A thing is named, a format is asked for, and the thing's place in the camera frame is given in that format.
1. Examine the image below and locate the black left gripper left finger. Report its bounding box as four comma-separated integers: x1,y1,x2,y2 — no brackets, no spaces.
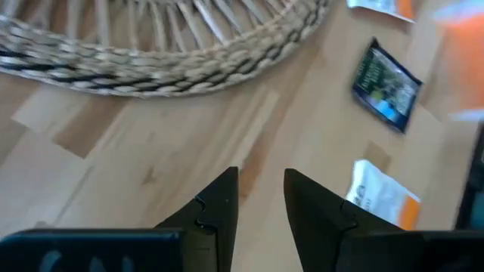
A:
154,165,240,272

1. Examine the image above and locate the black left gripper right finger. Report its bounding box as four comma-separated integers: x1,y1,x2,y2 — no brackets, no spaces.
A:
283,168,405,272

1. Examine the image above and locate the white tea packet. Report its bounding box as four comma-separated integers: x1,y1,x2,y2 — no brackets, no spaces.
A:
344,158,422,230

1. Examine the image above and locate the black tea packet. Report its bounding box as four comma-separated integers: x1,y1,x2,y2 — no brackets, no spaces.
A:
351,36,424,134

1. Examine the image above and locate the round woven straw placemat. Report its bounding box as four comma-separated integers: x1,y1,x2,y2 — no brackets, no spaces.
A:
0,0,334,100

